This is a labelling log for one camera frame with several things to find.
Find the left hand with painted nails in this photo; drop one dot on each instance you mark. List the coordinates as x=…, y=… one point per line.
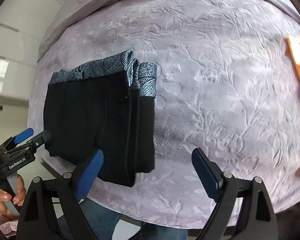
x=17, y=199

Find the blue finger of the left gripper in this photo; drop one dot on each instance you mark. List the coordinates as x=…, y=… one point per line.
x=37, y=141
x=23, y=136

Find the lilac embossed bed blanket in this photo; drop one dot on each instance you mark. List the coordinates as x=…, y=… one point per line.
x=225, y=83

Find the pink sleeve forearm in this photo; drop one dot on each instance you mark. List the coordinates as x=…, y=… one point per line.
x=8, y=227

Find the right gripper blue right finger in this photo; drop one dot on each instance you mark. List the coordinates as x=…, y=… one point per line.
x=208, y=172

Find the black pants with patterned waistband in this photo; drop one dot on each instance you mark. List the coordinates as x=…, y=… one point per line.
x=106, y=105

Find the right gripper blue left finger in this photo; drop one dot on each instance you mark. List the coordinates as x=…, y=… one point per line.
x=86, y=173

